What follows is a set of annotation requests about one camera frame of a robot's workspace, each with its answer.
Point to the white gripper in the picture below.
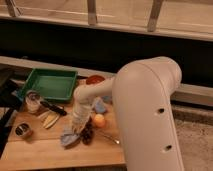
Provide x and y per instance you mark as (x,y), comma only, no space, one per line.
(80,116)

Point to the black chair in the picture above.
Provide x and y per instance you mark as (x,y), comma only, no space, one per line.
(7,100)

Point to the small metal cup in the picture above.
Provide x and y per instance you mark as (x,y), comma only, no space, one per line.
(23,130)

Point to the light blue towel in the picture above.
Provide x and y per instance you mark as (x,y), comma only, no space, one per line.
(68,137)

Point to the dark grape bunch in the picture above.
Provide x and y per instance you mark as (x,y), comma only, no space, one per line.
(87,134)

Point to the orange fruit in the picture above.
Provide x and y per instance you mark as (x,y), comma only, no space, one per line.
(99,120)

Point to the red bowl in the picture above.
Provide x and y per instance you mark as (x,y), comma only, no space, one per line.
(94,79)

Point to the sliced banana pieces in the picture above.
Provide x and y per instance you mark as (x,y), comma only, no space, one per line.
(48,118)

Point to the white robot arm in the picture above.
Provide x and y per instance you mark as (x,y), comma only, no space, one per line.
(140,92)

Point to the black handled knife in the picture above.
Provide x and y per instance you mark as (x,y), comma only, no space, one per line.
(53,107)

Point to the metal spoon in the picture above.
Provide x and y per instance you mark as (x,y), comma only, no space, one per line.
(109,137)

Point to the green plastic tray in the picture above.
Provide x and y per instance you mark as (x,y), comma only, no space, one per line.
(52,84)

